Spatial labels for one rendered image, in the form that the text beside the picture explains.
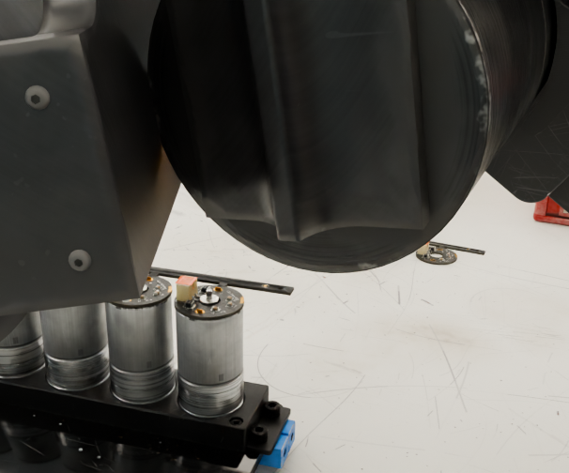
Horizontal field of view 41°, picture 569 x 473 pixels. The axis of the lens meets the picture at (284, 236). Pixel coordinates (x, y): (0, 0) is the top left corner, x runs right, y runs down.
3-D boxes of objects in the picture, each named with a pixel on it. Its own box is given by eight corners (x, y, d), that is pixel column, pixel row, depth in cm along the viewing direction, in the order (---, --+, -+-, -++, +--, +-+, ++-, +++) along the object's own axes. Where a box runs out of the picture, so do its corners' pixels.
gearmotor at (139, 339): (160, 428, 29) (154, 306, 27) (100, 416, 29) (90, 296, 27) (185, 392, 31) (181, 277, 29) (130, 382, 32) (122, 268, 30)
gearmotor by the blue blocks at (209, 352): (230, 442, 28) (229, 318, 26) (168, 430, 29) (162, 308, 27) (252, 404, 30) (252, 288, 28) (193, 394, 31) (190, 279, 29)
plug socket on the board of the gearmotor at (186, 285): (195, 304, 27) (195, 286, 27) (174, 300, 28) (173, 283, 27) (204, 294, 28) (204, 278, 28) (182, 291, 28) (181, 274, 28)
